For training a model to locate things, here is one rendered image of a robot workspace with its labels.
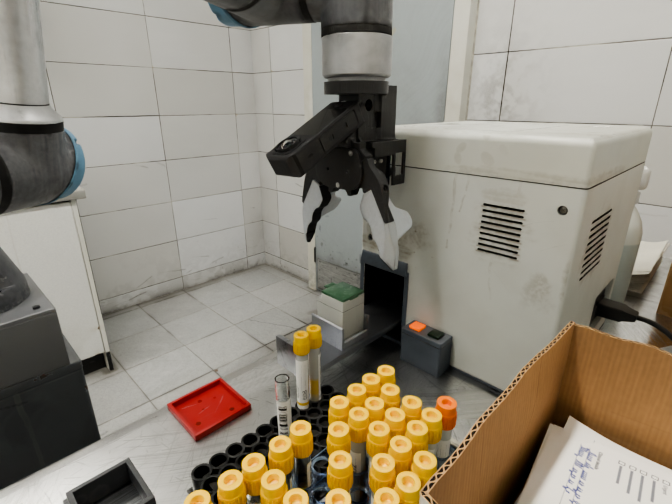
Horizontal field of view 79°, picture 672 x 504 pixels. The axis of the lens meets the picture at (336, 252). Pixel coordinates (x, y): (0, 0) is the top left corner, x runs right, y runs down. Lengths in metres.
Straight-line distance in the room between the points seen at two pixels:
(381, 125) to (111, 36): 2.30
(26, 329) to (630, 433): 0.65
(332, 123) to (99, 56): 2.29
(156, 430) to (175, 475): 0.07
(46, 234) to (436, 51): 1.78
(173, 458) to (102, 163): 2.28
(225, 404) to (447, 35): 1.74
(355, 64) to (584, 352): 0.34
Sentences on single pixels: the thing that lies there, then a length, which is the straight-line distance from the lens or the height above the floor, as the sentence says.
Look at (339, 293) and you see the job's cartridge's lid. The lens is 0.51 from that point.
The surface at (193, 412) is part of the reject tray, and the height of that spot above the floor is 0.88.
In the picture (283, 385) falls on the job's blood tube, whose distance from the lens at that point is 0.37.
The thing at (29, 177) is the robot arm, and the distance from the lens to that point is 0.70.
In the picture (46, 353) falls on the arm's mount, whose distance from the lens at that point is 0.65.
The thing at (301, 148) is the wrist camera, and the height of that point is 1.16.
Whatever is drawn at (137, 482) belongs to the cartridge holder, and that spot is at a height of 0.91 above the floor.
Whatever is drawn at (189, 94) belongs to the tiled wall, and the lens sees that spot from 2.83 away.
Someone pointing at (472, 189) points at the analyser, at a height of 1.11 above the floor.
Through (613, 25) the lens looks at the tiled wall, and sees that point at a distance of 1.80.
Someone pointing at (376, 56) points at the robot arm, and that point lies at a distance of 0.45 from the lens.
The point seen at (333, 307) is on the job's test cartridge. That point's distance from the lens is 0.51.
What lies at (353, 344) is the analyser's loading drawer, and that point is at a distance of 0.53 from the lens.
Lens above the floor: 1.20
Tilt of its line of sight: 20 degrees down
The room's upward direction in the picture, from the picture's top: straight up
